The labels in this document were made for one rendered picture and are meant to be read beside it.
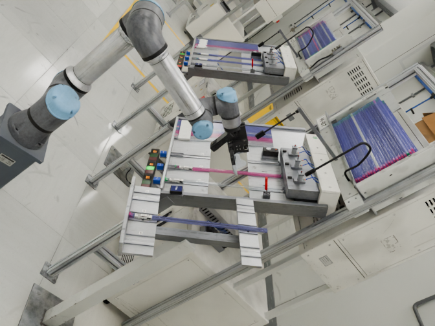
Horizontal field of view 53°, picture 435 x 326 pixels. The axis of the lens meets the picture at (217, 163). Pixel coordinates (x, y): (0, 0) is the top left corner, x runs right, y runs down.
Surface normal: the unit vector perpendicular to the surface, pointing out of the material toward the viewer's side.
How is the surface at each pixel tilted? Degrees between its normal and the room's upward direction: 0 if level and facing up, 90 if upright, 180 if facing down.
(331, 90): 90
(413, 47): 90
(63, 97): 7
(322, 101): 90
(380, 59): 90
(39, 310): 0
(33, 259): 0
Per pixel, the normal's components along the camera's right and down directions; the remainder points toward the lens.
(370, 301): -0.61, -0.68
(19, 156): 0.12, 0.69
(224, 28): -0.03, 0.54
